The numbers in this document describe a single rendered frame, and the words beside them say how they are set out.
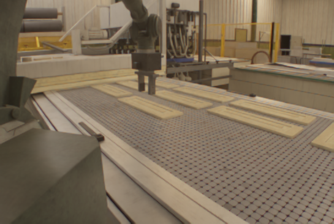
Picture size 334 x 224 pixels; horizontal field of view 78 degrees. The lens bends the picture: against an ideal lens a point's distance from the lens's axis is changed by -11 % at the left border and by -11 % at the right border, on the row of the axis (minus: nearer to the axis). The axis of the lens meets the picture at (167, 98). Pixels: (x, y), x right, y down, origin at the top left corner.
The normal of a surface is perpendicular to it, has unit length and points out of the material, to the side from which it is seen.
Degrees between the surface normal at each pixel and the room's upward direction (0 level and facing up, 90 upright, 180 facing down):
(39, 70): 90
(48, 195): 90
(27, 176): 0
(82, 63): 90
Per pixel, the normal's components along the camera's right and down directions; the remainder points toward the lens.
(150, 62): 0.63, 0.19
